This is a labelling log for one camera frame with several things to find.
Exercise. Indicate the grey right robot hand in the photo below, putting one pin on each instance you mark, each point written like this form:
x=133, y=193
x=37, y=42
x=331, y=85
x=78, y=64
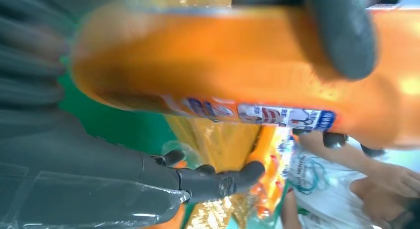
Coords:
x=82, y=175

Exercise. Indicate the yellow plastic sheet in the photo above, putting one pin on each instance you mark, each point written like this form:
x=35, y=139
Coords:
x=223, y=145

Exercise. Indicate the person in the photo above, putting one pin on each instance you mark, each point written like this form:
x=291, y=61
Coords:
x=321, y=194

